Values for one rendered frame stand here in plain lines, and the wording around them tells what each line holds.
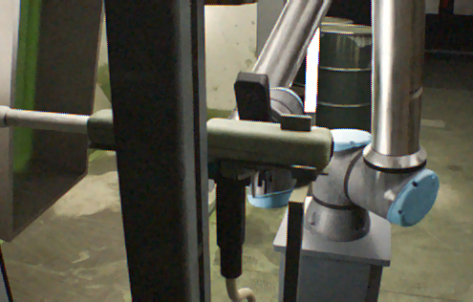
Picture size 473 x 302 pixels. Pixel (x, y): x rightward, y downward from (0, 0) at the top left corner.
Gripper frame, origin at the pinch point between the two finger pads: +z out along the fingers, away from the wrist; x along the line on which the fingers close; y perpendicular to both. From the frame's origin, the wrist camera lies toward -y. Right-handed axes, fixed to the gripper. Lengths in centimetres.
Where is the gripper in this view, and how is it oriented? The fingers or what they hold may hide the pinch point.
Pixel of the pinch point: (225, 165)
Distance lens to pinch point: 58.2
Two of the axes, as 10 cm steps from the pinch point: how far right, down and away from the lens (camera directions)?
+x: -9.6, -1.2, 2.5
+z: -2.8, 3.2, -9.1
